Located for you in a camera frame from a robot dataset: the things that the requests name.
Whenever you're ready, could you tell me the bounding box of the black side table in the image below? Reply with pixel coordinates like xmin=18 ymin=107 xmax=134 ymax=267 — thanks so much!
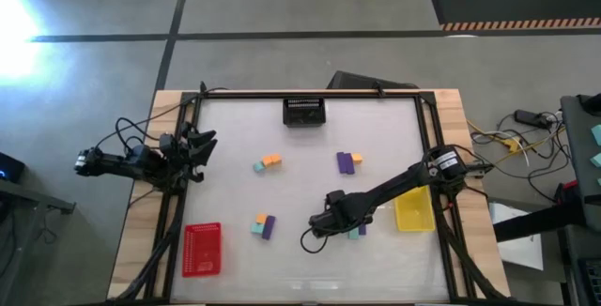
xmin=558 ymin=93 xmax=601 ymax=232

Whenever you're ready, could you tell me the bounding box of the long thin black cable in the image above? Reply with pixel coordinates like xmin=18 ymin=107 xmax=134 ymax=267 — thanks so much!
xmin=96 ymin=83 xmax=231 ymax=150

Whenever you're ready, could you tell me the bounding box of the white paper sheet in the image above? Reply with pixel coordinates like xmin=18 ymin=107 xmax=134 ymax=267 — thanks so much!
xmin=487 ymin=201 xmax=546 ymax=272

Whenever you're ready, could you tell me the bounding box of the yellow floor cable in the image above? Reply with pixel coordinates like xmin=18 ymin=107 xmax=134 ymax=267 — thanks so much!
xmin=464 ymin=117 xmax=567 ymax=166

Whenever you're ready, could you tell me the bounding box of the yellow plastic basket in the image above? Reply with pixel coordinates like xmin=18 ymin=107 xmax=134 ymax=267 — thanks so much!
xmin=393 ymin=184 xmax=437 ymax=233

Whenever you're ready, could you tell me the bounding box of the black camera cable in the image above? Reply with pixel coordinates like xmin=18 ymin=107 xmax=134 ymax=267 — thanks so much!
xmin=96 ymin=116 xmax=163 ymax=155
xmin=300 ymin=228 xmax=330 ymax=254

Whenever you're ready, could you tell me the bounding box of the black power strip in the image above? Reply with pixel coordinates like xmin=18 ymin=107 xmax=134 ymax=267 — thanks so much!
xmin=513 ymin=108 xmax=555 ymax=128

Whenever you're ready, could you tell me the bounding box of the dark keyboard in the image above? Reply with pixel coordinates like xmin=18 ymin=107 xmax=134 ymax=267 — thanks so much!
xmin=561 ymin=223 xmax=601 ymax=306

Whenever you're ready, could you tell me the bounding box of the black hazard-striped floor mat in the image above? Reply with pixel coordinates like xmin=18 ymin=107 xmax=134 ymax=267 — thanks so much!
xmin=428 ymin=0 xmax=601 ymax=32

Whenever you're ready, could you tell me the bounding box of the grey metal stand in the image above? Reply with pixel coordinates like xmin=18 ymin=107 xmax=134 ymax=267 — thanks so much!
xmin=0 ymin=178 xmax=76 ymax=306

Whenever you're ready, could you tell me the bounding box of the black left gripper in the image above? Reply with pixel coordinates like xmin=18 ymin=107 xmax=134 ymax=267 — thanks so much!
xmin=173 ymin=121 xmax=220 ymax=183

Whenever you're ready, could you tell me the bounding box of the black angular case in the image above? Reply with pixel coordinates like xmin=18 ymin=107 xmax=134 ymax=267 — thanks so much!
xmin=327 ymin=69 xmax=420 ymax=91

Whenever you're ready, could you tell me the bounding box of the black device blue light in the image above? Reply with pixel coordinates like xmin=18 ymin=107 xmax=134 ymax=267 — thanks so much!
xmin=0 ymin=151 xmax=27 ymax=185

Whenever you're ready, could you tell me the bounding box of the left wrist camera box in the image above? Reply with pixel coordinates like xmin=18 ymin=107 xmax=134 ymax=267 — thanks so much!
xmin=159 ymin=132 xmax=178 ymax=156

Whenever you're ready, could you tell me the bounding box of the black pouch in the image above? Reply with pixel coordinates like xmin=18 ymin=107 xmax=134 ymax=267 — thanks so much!
xmin=577 ymin=92 xmax=601 ymax=117

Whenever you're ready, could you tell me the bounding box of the black plastic basket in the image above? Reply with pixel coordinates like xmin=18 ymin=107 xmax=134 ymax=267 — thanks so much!
xmin=282 ymin=98 xmax=327 ymax=128

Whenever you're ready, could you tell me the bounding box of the red plastic basket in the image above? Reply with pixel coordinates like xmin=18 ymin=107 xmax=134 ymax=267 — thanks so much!
xmin=181 ymin=222 xmax=223 ymax=278

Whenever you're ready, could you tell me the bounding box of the black table beam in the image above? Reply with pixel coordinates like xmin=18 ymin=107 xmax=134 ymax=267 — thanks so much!
xmin=492 ymin=197 xmax=588 ymax=244

